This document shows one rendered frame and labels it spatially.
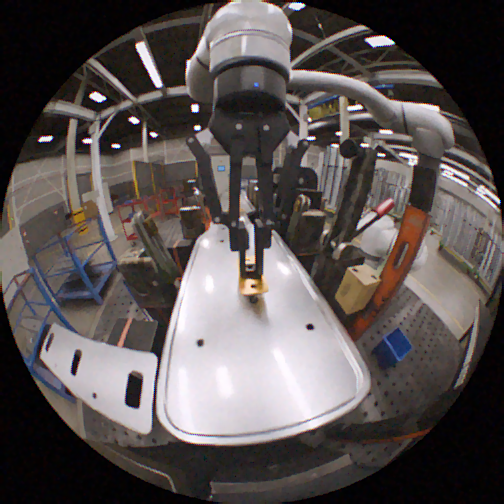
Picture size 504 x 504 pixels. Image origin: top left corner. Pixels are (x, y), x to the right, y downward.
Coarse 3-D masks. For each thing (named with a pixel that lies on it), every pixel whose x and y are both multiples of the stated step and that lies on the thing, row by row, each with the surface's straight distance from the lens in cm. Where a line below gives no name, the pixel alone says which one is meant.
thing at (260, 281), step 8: (248, 264) 21; (248, 272) 20; (256, 272) 21; (240, 280) 20; (248, 280) 20; (256, 280) 20; (264, 280) 20; (240, 288) 19; (248, 288) 19; (256, 288) 19; (264, 288) 19
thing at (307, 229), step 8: (304, 216) 38; (312, 216) 39; (320, 216) 40; (304, 224) 38; (312, 224) 40; (320, 224) 41; (304, 232) 39; (312, 232) 41; (320, 232) 42; (304, 240) 40; (312, 240) 42; (296, 248) 41; (304, 248) 42; (312, 248) 43; (296, 256) 43; (304, 256) 44; (312, 256) 46; (304, 264) 46; (312, 264) 47
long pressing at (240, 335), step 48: (192, 288) 24; (288, 288) 23; (192, 336) 19; (240, 336) 18; (288, 336) 18; (336, 336) 20; (192, 384) 17; (240, 384) 16; (288, 384) 16; (336, 384) 18; (192, 432) 17; (240, 432) 16; (288, 432) 17
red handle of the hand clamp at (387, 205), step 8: (384, 200) 32; (392, 200) 32; (376, 208) 30; (384, 208) 30; (392, 208) 32; (368, 216) 29; (376, 216) 29; (360, 224) 27; (368, 224) 28; (360, 232) 27; (336, 240) 25
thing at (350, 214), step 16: (352, 144) 22; (352, 160) 25; (368, 160) 23; (352, 176) 25; (368, 176) 23; (352, 192) 24; (368, 192) 24; (336, 208) 25; (352, 208) 22; (336, 224) 25; (352, 224) 23
